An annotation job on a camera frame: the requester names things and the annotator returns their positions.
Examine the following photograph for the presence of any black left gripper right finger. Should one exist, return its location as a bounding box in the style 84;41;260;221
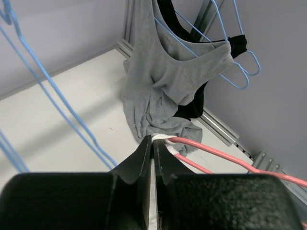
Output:
153;140;302;230

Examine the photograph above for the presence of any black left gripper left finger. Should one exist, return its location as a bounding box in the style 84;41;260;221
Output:
0;136;152;230

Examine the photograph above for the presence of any white tank top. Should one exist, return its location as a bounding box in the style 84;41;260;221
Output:
152;134;179;155

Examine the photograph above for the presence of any pink wire hanger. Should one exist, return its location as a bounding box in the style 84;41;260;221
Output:
167;137;307;187

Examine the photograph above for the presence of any blue wire hanger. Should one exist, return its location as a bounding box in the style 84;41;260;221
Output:
0;130;30;173
0;0;117;169

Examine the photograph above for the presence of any black tank top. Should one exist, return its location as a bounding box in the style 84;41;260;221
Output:
157;0;234;120

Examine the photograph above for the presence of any blue hanger with black top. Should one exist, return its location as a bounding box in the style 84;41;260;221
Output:
152;0;249;91

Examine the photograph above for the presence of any blue hanger far right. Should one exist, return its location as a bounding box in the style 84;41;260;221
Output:
211;0;261;76

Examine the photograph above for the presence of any aluminium frame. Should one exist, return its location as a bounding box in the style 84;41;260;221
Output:
115;0;307;230

